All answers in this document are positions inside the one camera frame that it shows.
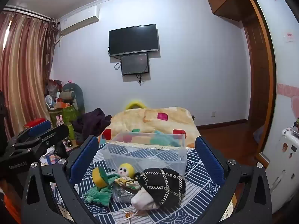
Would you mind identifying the yellow haired felt doll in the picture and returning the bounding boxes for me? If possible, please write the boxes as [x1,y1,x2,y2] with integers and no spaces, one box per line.
[117,163,135,178]

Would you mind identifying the white sliding wardrobe door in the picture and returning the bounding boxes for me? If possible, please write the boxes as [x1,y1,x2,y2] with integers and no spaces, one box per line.
[256,0,298,212]

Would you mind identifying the brown wooden door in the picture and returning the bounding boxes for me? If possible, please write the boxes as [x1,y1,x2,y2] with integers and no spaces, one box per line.
[243,0,276,162]

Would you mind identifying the pink rabbit toy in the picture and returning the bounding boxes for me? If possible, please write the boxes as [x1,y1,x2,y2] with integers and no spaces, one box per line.
[56,115,64,126]

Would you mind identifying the large black wall television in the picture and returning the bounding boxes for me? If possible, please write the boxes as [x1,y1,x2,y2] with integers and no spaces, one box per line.
[108,24,159,56]

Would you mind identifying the yellow round chair back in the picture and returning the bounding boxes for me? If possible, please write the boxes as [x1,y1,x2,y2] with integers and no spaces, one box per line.
[125,100,146,110]

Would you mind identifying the beige blanket with coloured squares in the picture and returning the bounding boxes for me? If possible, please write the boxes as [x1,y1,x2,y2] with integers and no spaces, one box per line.
[98,107,200,147]

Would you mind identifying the clear plastic storage box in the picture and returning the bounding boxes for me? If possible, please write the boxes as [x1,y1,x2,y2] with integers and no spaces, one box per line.
[99,131,187,175]

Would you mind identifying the black chain pattern bag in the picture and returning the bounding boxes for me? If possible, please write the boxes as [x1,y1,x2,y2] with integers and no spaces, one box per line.
[136,168,186,208]

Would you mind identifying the red striped curtain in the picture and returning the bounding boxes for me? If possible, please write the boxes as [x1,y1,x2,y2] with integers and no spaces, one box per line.
[1,12,59,138]

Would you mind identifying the grey fabric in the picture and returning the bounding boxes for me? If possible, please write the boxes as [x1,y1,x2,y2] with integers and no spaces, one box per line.
[112,184,139,203]

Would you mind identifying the green bottle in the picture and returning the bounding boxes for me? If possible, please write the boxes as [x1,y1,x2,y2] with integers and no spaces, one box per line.
[67,123,75,140]

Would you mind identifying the white wall air conditioner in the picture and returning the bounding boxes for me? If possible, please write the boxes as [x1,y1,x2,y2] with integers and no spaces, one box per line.
[60,6,99,35]

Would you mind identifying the wooden overhead cabinet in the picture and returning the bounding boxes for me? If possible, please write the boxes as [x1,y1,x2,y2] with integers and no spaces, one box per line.
[208,0,252,21]

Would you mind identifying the dark purple clothing pile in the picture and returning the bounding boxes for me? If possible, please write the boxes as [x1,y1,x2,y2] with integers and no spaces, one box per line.
[71,108,112,145]

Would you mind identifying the red box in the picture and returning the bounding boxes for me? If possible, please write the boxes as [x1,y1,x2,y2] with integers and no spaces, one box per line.
[24,118,46,128]

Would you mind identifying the blue white patterned tablecloth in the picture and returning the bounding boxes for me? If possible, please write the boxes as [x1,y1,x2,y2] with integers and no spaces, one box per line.
[74,141,219,223]

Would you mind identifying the green knitted sock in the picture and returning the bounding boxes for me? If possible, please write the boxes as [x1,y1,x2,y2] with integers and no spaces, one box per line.
[84,166,118,207]

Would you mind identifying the white sock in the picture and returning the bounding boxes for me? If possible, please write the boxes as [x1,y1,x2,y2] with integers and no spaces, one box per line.
[131,188,160,210]

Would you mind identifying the grey green plush toy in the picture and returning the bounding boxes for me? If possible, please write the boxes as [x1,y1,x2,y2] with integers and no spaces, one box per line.
[59,83,85,114]

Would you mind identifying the green cardboard storage box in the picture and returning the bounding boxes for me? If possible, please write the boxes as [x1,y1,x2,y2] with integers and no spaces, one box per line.
[49,105,80,127]

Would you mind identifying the small black wall monitor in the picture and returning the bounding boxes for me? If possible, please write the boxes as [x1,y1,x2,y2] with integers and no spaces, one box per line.
[121,53,149,76]

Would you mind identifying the yellow cartoon print cloth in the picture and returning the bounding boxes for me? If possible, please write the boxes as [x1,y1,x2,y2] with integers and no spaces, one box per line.
[115,176,141,191]

